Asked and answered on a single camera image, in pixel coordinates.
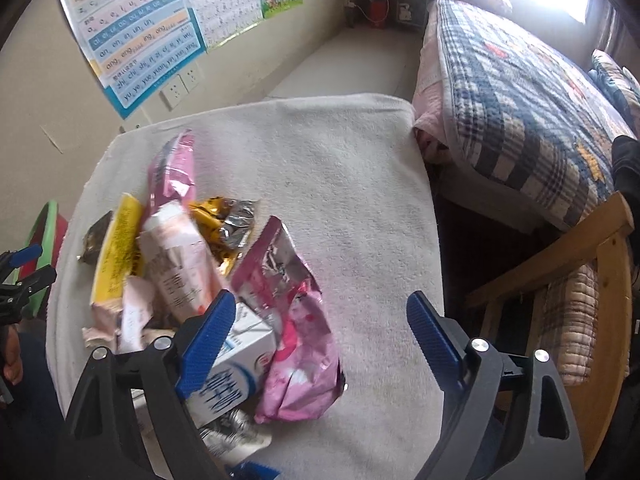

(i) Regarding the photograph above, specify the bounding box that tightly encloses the green rimmed red bin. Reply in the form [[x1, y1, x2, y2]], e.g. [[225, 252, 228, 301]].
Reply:
[[10, 200, 68, 321]]

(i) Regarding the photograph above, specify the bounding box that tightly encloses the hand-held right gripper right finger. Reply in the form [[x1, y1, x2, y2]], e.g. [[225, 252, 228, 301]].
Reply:
[[406, 290, 586, 480]]

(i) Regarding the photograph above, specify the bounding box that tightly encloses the floral patterned pillow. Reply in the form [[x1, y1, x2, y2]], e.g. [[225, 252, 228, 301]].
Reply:
[[590, 50, 640, 131]]

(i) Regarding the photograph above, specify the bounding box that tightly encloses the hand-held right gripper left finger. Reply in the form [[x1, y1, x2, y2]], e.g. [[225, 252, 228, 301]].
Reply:
[[55, 290, 236, 480]]

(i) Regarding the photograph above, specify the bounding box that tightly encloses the crumpled silver wrapper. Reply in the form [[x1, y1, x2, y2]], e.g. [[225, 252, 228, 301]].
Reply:
[[220, 199, 261, 251]]

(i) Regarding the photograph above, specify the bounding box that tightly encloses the blue striped wall poster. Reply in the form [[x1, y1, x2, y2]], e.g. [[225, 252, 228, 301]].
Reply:
[[52, 0, 208, 121]]

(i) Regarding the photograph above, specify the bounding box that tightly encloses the large shiny pink packet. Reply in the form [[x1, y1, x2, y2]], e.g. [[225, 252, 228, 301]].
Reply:
[[229, 216, 348, 426]]

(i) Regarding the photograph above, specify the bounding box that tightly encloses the white and blue milk carton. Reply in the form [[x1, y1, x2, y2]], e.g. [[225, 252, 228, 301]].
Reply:
[[182, 302, 278, 426]]

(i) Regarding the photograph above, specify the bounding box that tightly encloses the wooden chair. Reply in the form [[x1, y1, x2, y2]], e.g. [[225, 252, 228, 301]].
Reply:
[[465, 191, 636, 471]]

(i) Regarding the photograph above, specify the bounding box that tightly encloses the table with white cloth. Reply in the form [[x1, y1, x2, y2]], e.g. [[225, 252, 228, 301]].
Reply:
[[45, 92, 446, 480]]

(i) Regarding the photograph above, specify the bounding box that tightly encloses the dark crumpled wrapper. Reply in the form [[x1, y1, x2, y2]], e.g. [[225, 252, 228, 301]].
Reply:
[[76, 210, 115, 266]]

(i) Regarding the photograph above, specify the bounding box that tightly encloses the plaid chair cushion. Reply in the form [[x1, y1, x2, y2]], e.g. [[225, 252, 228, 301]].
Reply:
[[540, 262, 631, 386]]

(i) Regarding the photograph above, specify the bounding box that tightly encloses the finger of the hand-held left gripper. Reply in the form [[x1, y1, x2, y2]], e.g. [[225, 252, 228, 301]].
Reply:
[[0, 244, 45, 273], [0, 266, 58, 306]]

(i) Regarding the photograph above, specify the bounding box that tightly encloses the person's navy trouser leg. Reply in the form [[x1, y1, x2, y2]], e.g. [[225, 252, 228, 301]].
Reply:
[[0, 320, 68, 480]]

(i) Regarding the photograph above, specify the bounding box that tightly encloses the person's left hand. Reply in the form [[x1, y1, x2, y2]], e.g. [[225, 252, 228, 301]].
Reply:
[[0, 327, 23, 386]]

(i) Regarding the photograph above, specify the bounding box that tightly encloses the bed with patterned bedding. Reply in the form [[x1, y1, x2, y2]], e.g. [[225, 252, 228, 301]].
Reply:
[[425, 0, 640, 233]]

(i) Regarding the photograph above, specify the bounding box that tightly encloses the blue packet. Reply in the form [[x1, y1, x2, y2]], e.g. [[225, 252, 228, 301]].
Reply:
[[225, 462, 281, 480]]

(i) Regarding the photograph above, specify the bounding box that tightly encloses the white chart wall poster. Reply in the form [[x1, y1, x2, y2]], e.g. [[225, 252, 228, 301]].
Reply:
[[177, 0, 266, 51]]

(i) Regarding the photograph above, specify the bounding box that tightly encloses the dark clothing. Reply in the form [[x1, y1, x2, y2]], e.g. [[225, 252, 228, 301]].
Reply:
[[611, 135, 640, 201]]

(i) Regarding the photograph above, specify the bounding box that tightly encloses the pale pink paper wrapper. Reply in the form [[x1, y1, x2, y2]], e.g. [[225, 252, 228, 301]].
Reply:
[[82, 275, 176, 356]]

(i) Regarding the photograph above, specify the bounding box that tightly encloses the yellow snack packet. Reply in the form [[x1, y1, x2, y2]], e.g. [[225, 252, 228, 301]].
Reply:
[[90, 192, 146, 311]]

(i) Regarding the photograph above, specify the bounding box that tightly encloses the pink bed sheet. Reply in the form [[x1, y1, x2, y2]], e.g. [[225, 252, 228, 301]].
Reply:
[[412, 40, 453, 161]]

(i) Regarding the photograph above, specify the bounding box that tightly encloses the white pink snack packet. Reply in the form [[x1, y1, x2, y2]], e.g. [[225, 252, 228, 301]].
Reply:
[[137, 200, 226, 326]]

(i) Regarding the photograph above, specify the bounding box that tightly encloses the white wall socket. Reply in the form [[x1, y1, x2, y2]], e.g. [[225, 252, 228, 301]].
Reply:
[[179, 66, 203, 93], [159, 79, 190, 111]]

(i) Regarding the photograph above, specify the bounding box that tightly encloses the slim pink snack packet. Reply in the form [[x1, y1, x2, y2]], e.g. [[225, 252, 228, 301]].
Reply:
[[146, 129, 197, 221]]

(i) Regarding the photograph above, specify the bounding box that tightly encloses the gold yellow candy wrapper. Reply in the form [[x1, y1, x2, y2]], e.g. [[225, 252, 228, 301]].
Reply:
[[187, 197, 236, 241], [207, 237, 251, 278]]

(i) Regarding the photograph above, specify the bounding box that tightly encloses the silver foil wrapper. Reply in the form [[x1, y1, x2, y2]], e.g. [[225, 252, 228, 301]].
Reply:
[[197, 407, 273, 466]]

